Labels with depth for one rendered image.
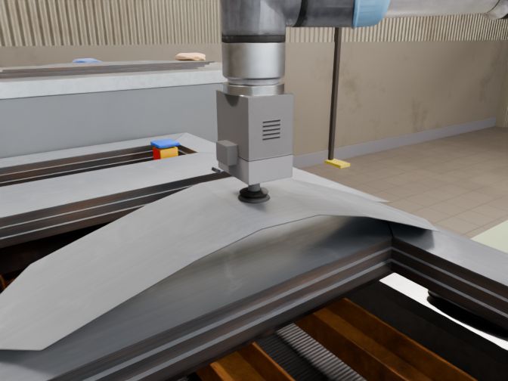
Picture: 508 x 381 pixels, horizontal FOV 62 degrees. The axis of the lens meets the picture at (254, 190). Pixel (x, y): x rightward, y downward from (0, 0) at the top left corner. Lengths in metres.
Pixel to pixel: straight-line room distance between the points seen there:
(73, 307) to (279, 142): 0.29
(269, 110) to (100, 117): 0.89
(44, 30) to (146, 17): 0.64
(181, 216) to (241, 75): 0.19
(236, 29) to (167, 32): 2.66
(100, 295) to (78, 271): 0.07
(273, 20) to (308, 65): 3.34
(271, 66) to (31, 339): 0.37
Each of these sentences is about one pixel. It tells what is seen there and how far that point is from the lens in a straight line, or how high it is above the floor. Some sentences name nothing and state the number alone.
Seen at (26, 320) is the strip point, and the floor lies 0.89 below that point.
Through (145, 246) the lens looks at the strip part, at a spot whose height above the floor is 0.93.
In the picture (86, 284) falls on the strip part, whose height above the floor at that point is 0.91.
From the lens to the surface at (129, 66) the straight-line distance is 1.46.
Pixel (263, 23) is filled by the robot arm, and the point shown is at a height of 1.18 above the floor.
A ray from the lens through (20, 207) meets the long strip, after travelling 0.89.
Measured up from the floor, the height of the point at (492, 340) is 0.68.
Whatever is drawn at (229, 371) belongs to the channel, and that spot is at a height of 0.68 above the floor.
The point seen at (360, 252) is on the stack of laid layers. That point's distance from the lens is 0.65.
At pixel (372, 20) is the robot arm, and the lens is 0.55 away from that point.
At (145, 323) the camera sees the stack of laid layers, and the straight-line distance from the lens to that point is 0.51.
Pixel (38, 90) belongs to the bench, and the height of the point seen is 1.02.
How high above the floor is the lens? 1.16
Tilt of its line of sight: 20 degrees down
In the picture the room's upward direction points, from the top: straight up
